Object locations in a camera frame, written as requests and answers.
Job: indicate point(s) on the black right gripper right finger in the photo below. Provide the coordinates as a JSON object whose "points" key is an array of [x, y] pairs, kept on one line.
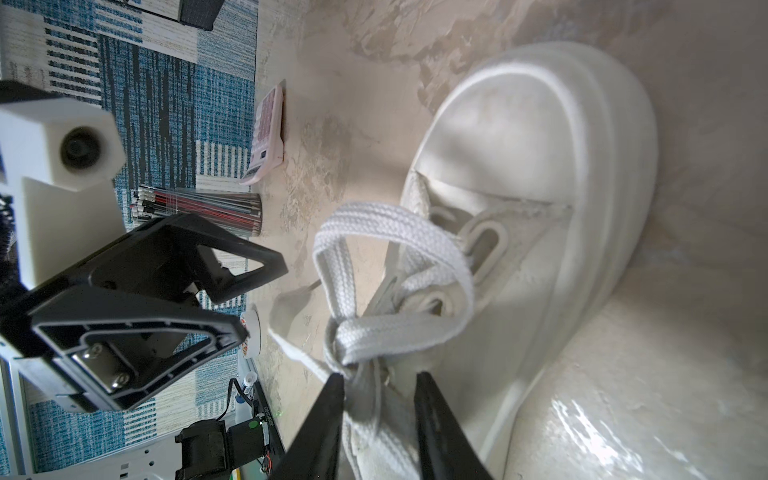
{"points": [[444, 451]]}

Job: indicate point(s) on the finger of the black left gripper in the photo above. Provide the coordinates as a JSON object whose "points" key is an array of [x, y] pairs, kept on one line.
{"points": [[224, 265], [118, 349]]}

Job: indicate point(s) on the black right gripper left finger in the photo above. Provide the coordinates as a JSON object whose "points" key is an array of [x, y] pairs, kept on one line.
{"points": [[314, 453]]}

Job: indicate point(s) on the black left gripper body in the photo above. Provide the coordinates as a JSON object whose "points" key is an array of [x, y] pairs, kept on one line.
{"points": [[144, 262]]}

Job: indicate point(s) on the white shoelace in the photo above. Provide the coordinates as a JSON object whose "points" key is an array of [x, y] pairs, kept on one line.
{"points": [[426, 300]]}

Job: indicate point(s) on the white sneaker shoe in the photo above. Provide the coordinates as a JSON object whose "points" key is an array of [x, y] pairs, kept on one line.
{"points": [[542, 163]]}

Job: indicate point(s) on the clear cup of pencils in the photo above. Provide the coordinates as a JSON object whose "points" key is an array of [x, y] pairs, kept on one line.
{"points": [[238, 212]]}

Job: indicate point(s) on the clear tape roll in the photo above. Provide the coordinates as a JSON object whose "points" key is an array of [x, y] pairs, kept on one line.
{"points": [[250, 320]]}

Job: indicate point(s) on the black mesh shelf rack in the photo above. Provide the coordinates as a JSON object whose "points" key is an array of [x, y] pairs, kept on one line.
{"points": [[199, 14]]}

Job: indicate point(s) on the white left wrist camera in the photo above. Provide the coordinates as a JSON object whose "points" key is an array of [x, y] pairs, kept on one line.
{"points": [[60, 157]]}

